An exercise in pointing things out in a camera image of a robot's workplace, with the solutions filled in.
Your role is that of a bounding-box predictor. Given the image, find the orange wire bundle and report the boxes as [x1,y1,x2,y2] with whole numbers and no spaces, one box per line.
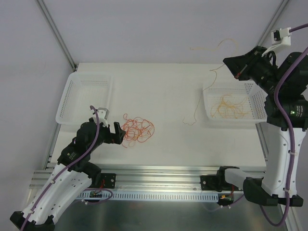
[120,113,155,149]

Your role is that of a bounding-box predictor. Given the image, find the yellow wires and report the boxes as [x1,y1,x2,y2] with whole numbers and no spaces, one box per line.
[182,38,252,126]

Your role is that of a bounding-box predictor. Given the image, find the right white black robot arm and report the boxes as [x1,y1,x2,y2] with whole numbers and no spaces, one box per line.
[216,46,308,207]

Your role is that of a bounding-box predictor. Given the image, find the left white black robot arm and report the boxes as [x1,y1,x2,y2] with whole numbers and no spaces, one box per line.
[10,118,126,231]

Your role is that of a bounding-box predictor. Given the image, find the right white plastic basket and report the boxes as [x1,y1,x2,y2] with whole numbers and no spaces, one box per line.
[203,80,267,124]

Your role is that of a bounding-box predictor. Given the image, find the white plastic basket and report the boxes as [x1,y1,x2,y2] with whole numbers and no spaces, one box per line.
[55,72,114,126]
[203,80,267,124]

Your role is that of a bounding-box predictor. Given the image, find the left white plastic basket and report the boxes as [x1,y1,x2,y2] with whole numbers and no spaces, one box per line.
[55,72,114,126]

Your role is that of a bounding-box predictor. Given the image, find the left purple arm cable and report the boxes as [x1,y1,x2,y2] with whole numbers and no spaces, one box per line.
[20,105,101,231]

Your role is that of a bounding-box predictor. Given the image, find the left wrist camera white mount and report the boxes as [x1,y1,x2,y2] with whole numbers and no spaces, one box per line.
[92,107,109,127]

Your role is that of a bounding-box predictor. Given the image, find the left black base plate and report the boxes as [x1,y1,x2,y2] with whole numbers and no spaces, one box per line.
[94,173,116,189]

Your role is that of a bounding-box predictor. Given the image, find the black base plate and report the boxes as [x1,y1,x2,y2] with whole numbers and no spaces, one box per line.
[200,175,241,192]
[94,173,116,189]

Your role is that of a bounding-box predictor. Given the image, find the aluminium mounting rail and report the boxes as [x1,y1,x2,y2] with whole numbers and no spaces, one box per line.
[30,166,268,193]

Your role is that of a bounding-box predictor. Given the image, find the white slotted cable duct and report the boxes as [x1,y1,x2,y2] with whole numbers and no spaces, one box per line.
[77,190,218,203]

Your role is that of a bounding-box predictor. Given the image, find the right aluminium frame post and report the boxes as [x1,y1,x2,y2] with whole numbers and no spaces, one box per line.
[256,0,290,46]

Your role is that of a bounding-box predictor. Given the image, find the aluminium frame post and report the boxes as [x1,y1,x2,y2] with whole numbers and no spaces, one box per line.
[35,0,77,72]
[256,0,290,46]

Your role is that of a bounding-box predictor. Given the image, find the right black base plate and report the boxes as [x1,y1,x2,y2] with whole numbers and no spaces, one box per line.
[200,175,241,192]

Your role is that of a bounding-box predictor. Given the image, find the left aluminium frame post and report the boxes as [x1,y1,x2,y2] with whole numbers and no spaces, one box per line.
[35,0,77,72]

